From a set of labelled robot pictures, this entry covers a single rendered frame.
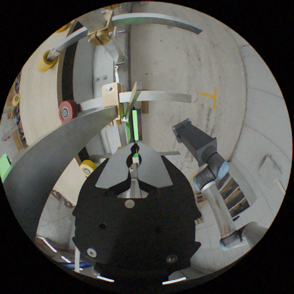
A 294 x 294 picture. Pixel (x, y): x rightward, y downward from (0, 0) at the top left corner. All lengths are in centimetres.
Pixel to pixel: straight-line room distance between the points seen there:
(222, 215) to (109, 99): 81
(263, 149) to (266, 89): 135
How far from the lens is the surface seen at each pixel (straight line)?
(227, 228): 70
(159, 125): 119
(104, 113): 17
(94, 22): 25
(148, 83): 115
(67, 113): 32
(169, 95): 27
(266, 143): 260
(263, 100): 273
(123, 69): 46
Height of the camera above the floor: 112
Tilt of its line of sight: 58 degrees down
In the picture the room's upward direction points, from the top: 175 degrees clockwise
